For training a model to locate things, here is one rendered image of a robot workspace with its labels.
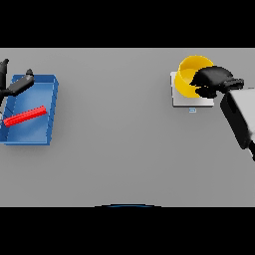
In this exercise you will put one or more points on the pale square measuring scale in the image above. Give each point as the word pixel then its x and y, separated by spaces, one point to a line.
pixel 187 101

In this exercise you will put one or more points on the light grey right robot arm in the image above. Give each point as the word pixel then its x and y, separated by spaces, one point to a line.
pixel 241 117

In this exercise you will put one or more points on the red beaker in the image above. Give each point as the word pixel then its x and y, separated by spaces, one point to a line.
pixel 25 116

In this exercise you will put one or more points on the yellow bowl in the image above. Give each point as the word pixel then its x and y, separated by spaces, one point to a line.
pixel 186 77

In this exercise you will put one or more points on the blue tray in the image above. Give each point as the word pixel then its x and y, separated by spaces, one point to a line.
pixel 31 113

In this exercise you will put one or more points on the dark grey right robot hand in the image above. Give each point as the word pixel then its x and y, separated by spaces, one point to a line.
pixel 212 79

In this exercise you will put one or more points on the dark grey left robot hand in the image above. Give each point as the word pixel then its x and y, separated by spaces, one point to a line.
pixel 19 85

